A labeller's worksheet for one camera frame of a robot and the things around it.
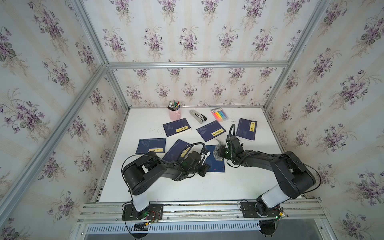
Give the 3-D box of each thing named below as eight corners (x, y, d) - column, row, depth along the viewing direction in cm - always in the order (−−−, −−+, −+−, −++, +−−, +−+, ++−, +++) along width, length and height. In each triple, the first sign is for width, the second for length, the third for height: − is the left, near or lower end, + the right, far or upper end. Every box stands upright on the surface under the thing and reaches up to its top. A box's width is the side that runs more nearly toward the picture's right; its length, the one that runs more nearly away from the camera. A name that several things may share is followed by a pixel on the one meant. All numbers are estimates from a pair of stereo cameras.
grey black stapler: (200, 124, 112) (201, 122, 110) (189, 112, 119) (189, 110, 117) (207, 120, 114) (207, 118, 113) (195, 109, 122) (195, 107, 120)
